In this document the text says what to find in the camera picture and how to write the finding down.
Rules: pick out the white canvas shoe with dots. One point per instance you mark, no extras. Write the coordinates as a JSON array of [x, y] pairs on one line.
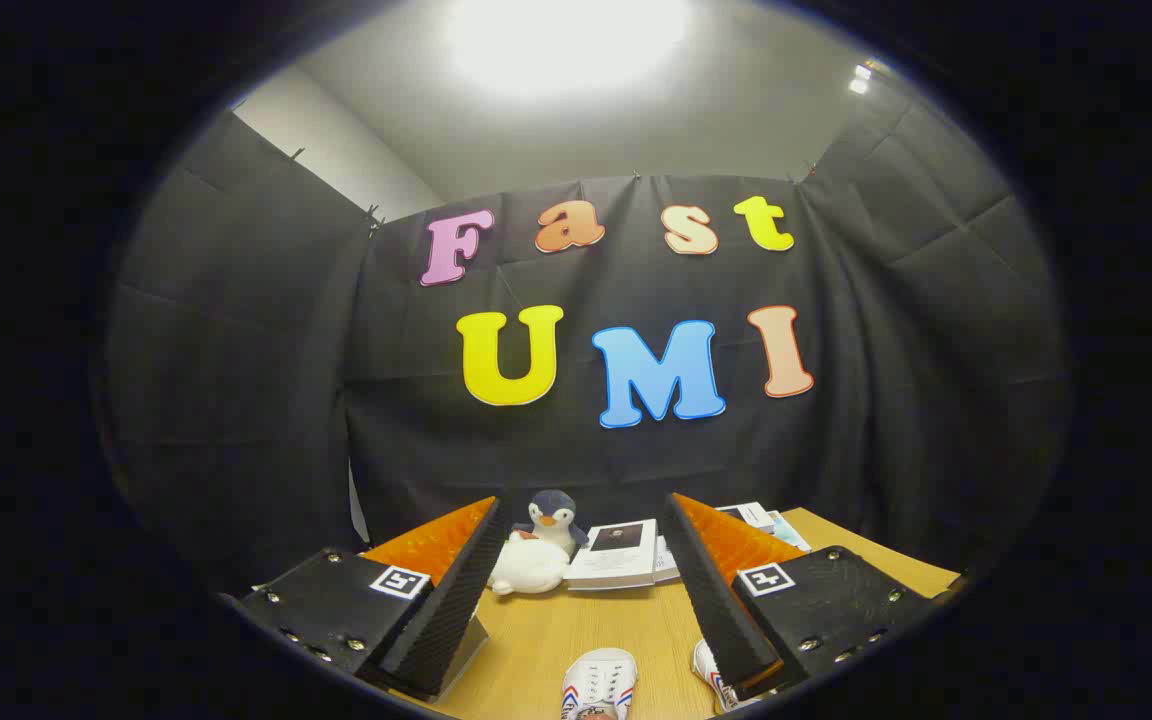
[[708, 670], [601, 680]]

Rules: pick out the grey penguin plush toy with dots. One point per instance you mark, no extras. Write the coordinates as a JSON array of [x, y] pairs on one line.
[[554, 515]]

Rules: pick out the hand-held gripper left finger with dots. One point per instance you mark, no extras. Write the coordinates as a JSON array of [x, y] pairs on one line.
[[446, 620]]

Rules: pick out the white book with portrait cover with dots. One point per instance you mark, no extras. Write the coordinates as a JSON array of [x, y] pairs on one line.
[[616, 555]]

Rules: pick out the pale teal cover book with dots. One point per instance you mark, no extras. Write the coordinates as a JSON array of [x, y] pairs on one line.
[[788, 530]]

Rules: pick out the white book with blue picture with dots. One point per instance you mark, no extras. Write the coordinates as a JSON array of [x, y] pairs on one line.
[[748, 516]]

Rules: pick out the plain white book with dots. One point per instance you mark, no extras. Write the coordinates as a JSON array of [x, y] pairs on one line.
[[666, 560]]

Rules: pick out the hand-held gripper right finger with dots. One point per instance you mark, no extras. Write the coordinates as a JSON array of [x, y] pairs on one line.
[[726, 620]]

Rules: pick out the white round plush toy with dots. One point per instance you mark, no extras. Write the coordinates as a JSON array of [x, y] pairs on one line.
[[531, 568]]

